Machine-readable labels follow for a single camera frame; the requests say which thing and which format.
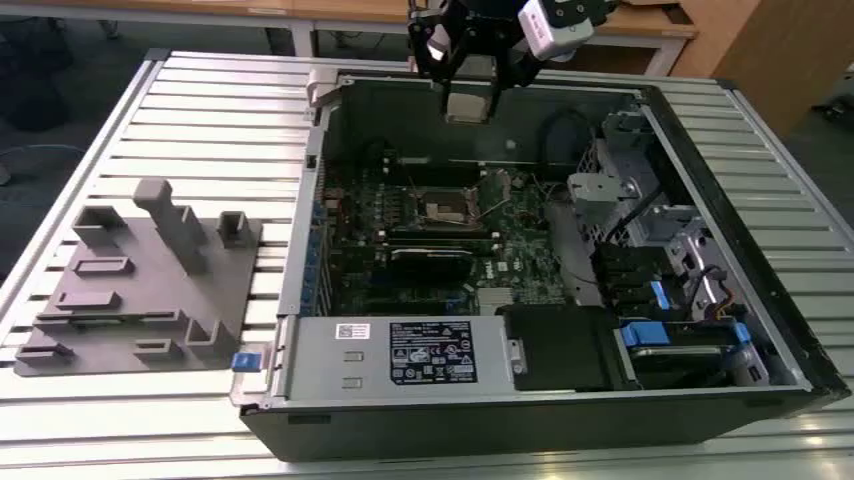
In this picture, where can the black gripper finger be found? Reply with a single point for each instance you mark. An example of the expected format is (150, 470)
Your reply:
(434, 70)
(517, 70)

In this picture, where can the silver CPU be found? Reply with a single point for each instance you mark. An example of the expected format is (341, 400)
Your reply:
(467, 106)

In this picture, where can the black RAM slot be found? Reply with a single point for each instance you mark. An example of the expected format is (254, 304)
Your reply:
(441, 233)
(441, 167)
(441, 180)

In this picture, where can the CPU socket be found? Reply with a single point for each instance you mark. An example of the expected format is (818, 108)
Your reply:
(447, 210)

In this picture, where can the green motherboard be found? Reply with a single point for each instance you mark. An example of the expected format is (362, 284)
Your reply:
(527, 250)

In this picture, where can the metal drive cage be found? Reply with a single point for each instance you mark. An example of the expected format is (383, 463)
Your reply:
(667, 220)

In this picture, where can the black graphics card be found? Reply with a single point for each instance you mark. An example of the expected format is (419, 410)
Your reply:
(430, 267)

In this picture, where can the wooden cabinet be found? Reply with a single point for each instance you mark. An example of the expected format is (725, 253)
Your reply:
(781, 50)

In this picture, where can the black drive bay block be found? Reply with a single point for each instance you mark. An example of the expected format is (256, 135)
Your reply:
(627, 270)

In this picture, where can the silver chipset heatsink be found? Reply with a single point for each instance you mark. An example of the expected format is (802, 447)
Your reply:
(497, 296)

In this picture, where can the dark office chair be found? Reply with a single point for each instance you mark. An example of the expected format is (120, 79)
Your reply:
(837, 107)

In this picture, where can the white barcode sticker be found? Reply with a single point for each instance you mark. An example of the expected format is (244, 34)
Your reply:
(353, 331)

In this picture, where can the black power supply label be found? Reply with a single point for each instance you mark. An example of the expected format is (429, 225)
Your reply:
(430, 350)

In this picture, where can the hard disk in blue carrier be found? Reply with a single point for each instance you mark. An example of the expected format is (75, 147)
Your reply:
(643, 334)

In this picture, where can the black fan shroud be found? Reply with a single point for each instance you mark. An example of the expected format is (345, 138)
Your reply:
(561, 350)

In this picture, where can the black office chair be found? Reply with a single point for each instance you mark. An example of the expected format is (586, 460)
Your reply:
(34, 75)

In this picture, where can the silver power supply unit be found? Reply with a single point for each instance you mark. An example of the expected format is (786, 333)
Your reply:
(320, 360)

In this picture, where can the grey parts rack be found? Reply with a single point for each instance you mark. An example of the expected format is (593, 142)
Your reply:
(154, 300)

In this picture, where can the blue case latch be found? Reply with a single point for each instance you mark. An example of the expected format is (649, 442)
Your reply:
(246, 362)

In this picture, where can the black PC case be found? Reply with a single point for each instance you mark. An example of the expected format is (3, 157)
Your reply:
(467, 430)

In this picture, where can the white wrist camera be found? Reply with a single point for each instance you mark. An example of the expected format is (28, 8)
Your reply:
(554, 30)

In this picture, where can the silver metal bracket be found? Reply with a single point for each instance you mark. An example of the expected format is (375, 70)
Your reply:
(594, 192)

